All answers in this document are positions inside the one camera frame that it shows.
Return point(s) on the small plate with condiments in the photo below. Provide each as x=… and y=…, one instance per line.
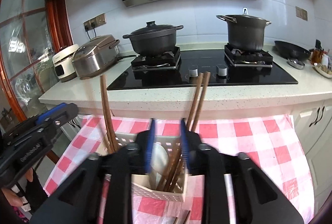
x=321, y=60

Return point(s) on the white small cooker appliance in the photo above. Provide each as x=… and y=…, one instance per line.
x=62, y=63

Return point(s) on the silver rice cooker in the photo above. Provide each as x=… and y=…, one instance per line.
x=96, y=56

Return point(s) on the wall switch plate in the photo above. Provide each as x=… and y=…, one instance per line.
x=301, y=13

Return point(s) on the small steel bowl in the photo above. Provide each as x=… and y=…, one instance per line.
x=295, y=63

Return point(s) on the red white checkered tablecloth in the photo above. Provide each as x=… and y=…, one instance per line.
x=271, y=142

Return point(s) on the white lower cabinets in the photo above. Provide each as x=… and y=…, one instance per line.
x=312, y=123

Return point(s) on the kitchen countertop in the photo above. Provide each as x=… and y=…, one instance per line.
x=311, y=87

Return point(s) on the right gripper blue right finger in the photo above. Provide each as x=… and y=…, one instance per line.
x=185, y=144

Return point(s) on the black glass gas stove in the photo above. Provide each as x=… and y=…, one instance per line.
x=179, y=68

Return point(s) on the black frying pan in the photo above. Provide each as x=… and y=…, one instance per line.
x=291, y=51

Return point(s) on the person's hand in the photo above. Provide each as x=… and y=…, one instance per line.
x=11, y=197

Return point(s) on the wall power outlet strip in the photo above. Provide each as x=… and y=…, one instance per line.
x=95, y=22

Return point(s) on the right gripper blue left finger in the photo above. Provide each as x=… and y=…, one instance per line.
x=150, y=136

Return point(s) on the beige perforated utensil basket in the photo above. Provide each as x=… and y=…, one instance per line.
x=147, y=185

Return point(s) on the black tall stock pot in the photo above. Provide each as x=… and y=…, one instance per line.
x=245, y=32

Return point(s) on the black casserole pot with lid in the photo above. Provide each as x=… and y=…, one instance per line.
x=153, y=39

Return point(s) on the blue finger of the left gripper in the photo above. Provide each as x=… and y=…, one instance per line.
x=52, y=112

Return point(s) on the wooden glass sliding door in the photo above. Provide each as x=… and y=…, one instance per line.
x=32, y=32

